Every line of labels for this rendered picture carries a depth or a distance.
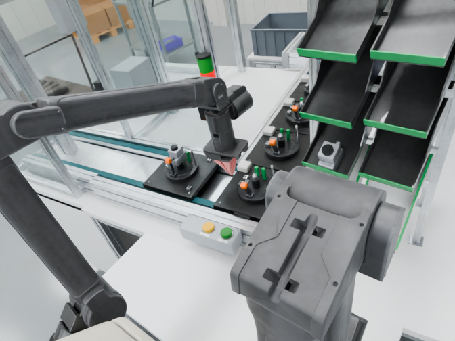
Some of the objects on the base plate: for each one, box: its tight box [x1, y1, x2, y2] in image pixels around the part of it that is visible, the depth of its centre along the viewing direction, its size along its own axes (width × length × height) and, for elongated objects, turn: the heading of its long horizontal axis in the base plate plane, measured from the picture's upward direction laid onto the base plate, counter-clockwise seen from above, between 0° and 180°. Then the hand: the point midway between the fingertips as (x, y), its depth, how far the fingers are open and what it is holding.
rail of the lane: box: [89, 176, 259, 247], centre depth 130 cm, size 6×89×11 cm, turn 73°
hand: (231, 171), depth 91 cm, fingers closed
